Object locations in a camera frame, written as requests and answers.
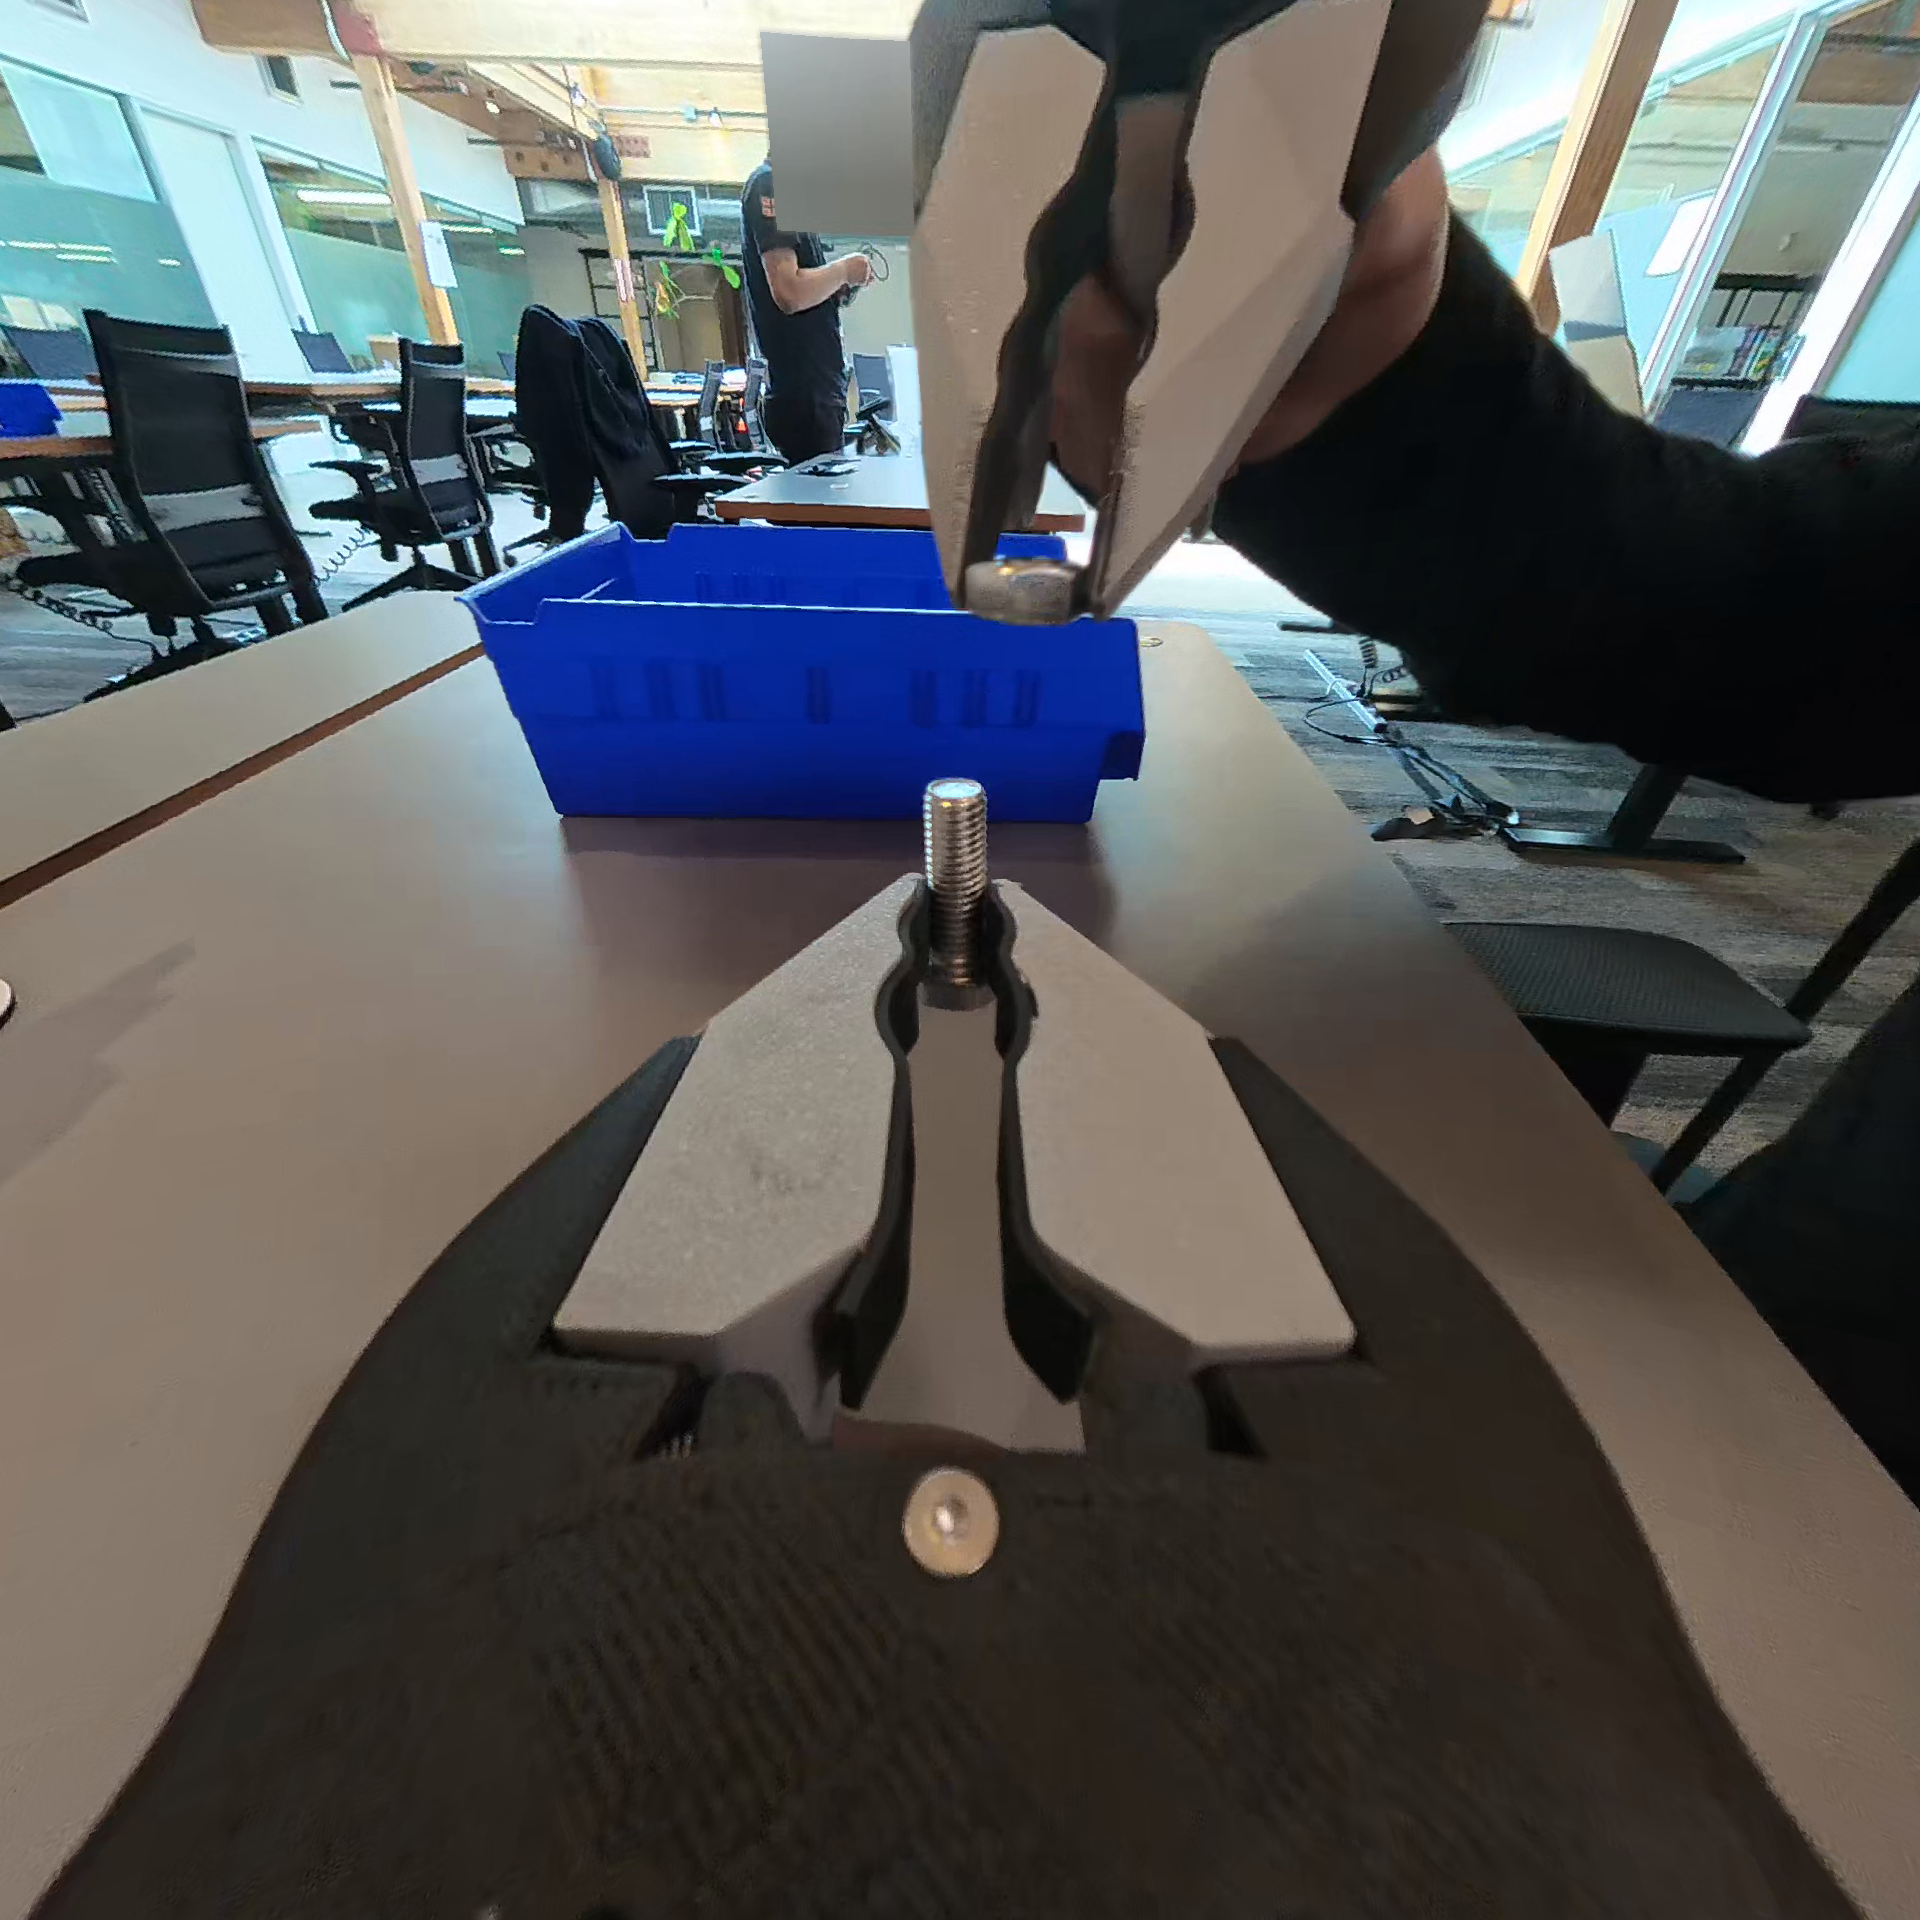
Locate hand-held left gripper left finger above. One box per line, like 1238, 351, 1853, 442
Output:
550, 874, 933, 1415

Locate steel hex nut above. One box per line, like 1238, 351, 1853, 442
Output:
962, 552, 1085, 627

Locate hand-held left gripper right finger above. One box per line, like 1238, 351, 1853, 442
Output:
988, 880, 1359, 1409

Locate person's right hand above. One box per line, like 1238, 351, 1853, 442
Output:
1047, 147, 1450, 500

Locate green leafy plant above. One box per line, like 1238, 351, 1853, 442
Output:
655, 201, 744, 320

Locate black floor cable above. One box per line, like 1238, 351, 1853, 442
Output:
1303, 645, 1520, 847

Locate wooden edged office desk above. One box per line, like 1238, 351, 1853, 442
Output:
710, 448, 1085, 533
1504, 762, 1750, 868
0, 373, 519, 472

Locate wooden display board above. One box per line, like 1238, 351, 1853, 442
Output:
1545, 228, 1647, 426

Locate steel hex bolt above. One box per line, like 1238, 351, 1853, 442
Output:
918, 776, 994, 1011

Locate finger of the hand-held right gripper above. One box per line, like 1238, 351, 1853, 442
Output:
1078, 0, 1397, 620
912, 19, 1122, 605

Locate black mesh office chair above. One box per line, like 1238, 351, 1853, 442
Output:
1445, 840, 1920, 1194

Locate person's right forearm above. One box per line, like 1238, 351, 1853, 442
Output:
1207, 210, 1920, 807

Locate black jacket on chair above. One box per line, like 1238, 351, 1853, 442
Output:
512, 304, 680, 545

